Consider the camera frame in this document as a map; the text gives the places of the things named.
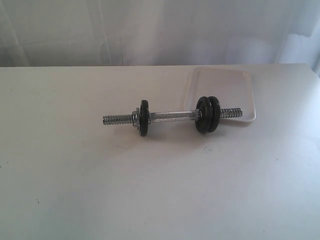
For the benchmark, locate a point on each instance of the black weight plate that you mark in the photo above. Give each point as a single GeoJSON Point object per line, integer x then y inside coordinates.
{"type": "Point", "coordinates": [216, 113]}

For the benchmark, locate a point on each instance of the white curtain backdrop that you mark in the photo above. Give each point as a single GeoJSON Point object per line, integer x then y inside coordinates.
{"type": "Point", "coordinates": [158, 32]}

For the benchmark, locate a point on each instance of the chrome threaded dumbbell bar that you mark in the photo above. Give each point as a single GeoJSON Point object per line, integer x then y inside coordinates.
{"type": "Point", "coordinates": [172, 116]}

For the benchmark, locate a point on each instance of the black plate with collar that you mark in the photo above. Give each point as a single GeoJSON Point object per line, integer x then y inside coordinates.
{"type": "Point", "coordinates": [144, 117]}

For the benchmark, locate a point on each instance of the white plastic tray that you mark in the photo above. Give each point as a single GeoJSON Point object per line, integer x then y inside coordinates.
{"type": "Point", "coordinates": [233, 89]}

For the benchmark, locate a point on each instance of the chrome spin-lock collar nut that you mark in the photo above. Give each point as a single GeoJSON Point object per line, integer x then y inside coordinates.
{"type": "Point", "coordinates": [136, 118]}

